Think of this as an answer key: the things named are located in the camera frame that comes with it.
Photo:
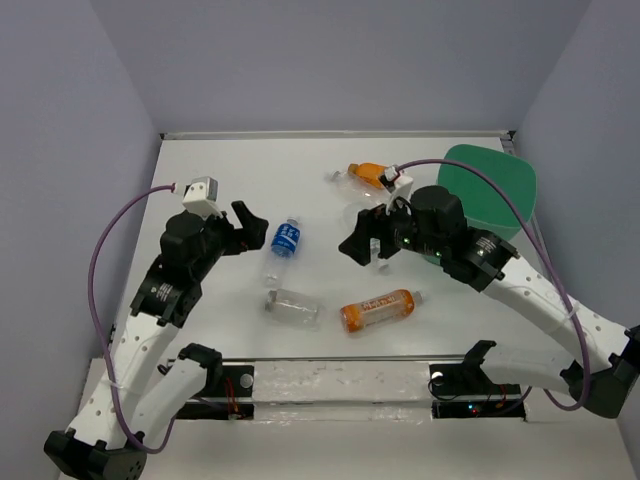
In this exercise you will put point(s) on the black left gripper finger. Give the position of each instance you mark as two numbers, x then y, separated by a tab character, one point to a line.
252	234
244	215

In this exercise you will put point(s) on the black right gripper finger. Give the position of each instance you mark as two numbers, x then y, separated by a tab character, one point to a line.
376	221
357	245

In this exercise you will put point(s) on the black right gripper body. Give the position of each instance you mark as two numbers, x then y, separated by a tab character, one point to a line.
408	235

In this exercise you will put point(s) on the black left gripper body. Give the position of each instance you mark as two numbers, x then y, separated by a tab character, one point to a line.
222	240

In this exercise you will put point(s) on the small clear bottle white cap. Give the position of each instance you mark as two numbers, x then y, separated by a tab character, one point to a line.
378	265

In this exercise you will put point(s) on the blue label water bottle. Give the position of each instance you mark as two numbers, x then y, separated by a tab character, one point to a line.
282	251

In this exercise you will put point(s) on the small orange bottle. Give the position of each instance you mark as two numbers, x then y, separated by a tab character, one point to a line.
370	174

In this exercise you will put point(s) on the large orange juice bottle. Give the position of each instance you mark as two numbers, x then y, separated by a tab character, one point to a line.
396	305

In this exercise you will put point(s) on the clear jar metal lid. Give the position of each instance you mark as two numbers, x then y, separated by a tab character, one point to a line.
292	309

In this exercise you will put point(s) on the clear crushed plastic bottle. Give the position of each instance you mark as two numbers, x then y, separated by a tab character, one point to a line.
353	189

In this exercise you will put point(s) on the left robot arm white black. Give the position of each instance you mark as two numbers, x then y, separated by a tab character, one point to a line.
124	420

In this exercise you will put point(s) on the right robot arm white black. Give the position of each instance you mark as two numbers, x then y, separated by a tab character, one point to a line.
597	363

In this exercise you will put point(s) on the green plastic bin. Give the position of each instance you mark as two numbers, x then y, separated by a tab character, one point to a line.
497	191

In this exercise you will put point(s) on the white foam strip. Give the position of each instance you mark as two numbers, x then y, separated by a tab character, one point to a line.
347	391

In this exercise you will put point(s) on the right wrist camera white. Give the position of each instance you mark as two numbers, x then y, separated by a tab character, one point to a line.
397	184

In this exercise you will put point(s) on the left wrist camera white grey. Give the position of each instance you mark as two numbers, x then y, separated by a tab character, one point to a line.
200	198

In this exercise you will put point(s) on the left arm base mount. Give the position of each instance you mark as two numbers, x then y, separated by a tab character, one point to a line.
230	398

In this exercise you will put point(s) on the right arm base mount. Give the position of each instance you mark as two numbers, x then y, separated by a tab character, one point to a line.
460	394

